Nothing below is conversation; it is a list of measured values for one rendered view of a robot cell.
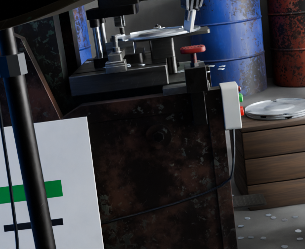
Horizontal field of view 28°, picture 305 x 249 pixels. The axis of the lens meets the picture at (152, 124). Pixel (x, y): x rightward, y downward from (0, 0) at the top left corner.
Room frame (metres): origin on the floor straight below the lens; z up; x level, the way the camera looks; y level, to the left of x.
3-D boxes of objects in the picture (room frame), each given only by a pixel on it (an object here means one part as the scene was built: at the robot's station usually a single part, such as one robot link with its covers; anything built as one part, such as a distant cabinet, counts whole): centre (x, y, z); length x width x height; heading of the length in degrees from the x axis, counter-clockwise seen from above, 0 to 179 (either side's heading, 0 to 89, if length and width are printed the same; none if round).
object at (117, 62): (1.86, 0.08, 0.76); 0.17 x 0.06 x 0.10; 177
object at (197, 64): (1.71, -0.14, 0.62); 0.10 x 0.06 x 0.20; 177
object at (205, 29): (2.02, -0.10, 0.72); 0.25 x 0.14 x 0.14; 87
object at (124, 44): (2.03, 0.07, 0.76); 0.15 x 0.09 x 0.05; 177
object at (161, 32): (2.02, -0.06, 0.78); 0.29 x 0.29 x 0.01
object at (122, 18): (2.03, 0.06, 0.84); 0.05 x 0.03 x 0.04; 177
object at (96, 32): (1.95, 0.14, 0.81); 0.02 x 0.02 x 0.14
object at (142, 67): (2.03, 0.07, 0.68); 0.45 x 0.30 x 0.06; 177
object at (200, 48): (1.69, -0.14, 0.72); 0.07 x 0.06 x 0.08; 87
